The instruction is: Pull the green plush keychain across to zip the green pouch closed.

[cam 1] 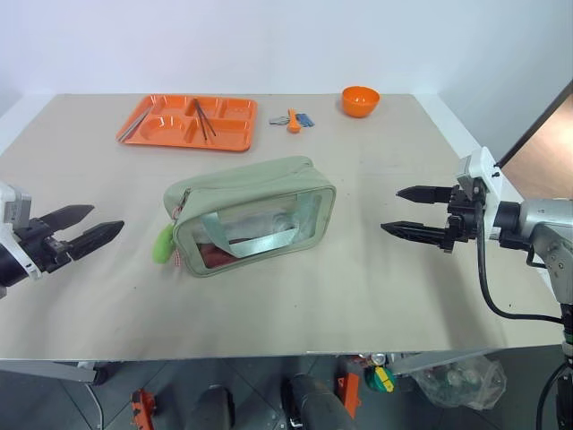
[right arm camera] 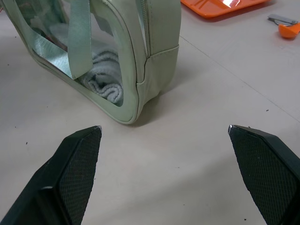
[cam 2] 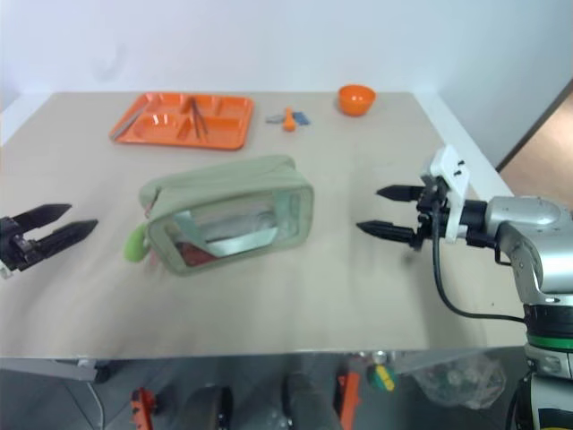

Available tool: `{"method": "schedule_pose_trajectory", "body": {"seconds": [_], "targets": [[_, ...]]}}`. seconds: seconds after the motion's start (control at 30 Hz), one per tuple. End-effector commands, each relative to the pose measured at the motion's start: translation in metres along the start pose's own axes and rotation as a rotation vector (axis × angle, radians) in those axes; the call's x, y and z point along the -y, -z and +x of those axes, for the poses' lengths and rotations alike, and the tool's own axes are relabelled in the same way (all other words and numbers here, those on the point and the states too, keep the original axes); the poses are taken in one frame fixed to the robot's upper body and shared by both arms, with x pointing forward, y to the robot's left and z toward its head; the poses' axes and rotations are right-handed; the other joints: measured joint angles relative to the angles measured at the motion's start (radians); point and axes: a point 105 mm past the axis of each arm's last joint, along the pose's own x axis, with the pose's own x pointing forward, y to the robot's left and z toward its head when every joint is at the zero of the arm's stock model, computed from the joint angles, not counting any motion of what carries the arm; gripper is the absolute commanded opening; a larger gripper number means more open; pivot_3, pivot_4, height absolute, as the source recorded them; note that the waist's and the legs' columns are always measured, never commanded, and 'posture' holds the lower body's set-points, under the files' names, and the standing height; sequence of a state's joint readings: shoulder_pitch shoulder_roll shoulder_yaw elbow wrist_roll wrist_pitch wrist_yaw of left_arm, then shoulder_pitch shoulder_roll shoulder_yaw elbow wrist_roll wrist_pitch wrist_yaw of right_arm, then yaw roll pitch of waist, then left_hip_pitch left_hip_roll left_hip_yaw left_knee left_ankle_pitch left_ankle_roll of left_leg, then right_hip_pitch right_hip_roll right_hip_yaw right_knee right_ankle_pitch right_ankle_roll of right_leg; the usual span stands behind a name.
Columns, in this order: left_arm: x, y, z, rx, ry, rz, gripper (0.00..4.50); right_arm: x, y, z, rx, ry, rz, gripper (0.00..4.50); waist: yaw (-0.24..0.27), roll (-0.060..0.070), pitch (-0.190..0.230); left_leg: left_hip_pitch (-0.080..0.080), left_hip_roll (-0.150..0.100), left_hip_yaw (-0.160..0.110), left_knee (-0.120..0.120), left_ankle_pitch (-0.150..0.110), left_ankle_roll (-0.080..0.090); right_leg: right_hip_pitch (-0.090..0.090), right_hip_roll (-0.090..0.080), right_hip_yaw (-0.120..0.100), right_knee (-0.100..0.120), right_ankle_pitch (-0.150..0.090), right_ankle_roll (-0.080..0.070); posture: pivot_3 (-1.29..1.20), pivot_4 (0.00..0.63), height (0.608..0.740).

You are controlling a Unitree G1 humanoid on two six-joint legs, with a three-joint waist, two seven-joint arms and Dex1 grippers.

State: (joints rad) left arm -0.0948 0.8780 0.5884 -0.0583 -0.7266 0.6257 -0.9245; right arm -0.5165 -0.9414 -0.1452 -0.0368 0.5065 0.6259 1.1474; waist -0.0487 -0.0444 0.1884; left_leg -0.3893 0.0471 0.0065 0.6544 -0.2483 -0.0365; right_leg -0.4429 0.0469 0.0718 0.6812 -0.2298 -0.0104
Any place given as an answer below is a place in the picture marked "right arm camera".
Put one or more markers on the pale green clear bag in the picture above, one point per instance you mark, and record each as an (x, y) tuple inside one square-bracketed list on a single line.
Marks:
[(154, 58)]

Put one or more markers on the grey metal clip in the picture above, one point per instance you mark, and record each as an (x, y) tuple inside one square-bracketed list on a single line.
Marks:
[(281, 20)]

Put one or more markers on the orange plastic tray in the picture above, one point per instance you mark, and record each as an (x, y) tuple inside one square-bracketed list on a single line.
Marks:
[(220, 7)]

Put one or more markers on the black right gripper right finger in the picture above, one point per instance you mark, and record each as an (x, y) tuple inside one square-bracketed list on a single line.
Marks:
[(264, 173)]

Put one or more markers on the white rolled towel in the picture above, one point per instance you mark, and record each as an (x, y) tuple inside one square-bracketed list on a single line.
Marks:
[(103, 79)]

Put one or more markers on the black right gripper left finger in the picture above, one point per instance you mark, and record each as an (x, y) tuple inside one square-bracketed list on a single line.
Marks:
[(58, 178)]

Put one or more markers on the orange plastic scoop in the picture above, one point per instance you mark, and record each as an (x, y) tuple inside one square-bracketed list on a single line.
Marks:
[(287, 31)]

